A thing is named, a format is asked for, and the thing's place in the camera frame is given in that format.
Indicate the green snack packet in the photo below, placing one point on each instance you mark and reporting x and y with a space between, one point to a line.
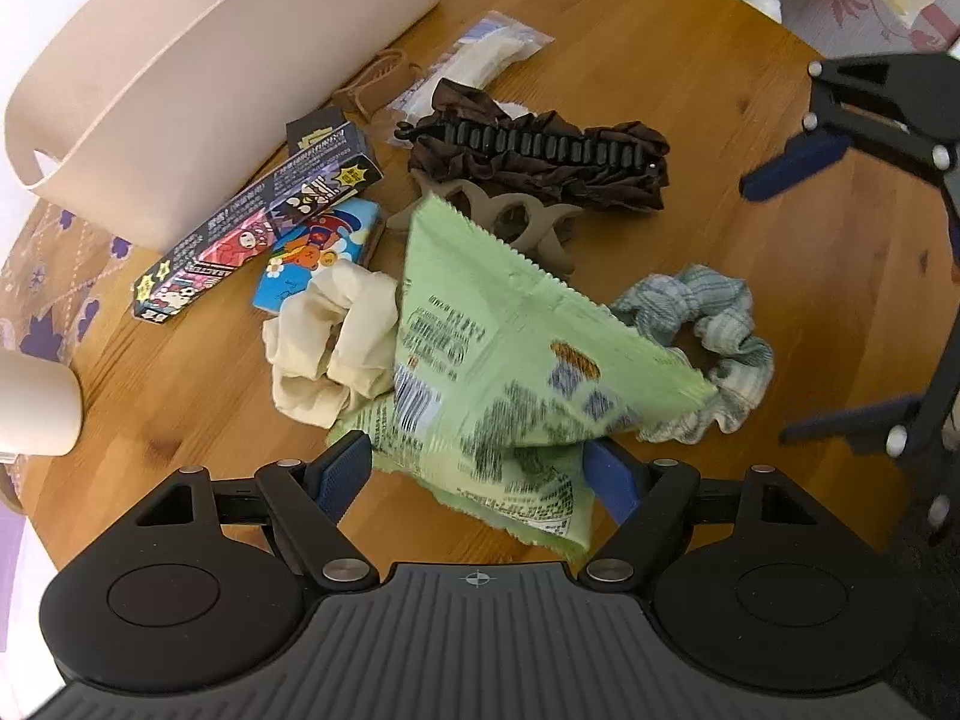
487 360

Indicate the brown scrunchie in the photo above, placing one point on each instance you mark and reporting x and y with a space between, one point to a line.
600 180

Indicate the brown hair claw clip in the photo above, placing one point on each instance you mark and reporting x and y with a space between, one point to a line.
517 210

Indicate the beige plastic container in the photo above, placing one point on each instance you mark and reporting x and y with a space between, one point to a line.
187 90

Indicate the clear plastic bag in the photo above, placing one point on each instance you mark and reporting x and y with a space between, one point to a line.
487 52

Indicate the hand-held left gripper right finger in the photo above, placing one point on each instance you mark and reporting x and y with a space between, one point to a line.
611 481

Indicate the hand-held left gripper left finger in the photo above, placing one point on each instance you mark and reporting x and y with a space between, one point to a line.
345 474

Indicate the pink floral bedsheet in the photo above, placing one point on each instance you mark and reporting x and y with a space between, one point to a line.
840 0

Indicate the green plaid scrunchie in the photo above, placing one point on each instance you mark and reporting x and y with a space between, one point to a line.
720 315

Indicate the long colourful cartoon box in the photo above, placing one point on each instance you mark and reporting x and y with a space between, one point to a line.
247 240

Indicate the black hair claw clip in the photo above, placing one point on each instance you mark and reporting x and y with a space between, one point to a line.
525 142

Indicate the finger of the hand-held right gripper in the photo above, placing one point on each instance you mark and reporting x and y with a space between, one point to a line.
795 161
847 424

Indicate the cream scrunchie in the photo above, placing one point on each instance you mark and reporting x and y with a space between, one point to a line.
307 360

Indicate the white cup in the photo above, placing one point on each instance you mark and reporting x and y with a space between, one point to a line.
37 405

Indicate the blue cartoon packet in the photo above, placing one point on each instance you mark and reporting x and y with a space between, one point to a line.
315 255

